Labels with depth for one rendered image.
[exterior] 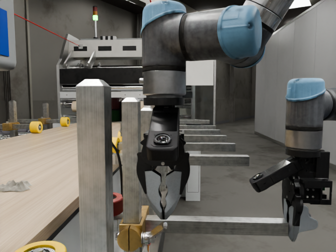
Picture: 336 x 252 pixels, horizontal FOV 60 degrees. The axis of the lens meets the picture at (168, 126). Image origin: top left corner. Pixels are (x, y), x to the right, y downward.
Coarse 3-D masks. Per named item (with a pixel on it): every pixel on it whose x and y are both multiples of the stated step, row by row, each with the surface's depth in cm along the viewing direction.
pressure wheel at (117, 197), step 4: (116, 196) 69; (120, 196) 69; (116, 200) 66; (120, 200) 67; (116, 204) 66; (120, 204) 67; (116, 208) 66; (120, 208) 67; (116, 212) 66; (120, 212) 67
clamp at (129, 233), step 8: (144, 208) 71; (144, 216) 66; (120, 224) 62; (128, 224) 62; (136, 224) 62; (144, 224) 65; (120, 232) 60; (128, 232) 60; (136, 232) 60; (120, 240) 60; (128, 240) 61; (136, 240) 60; (128, 248) 61; (136, 248) 60
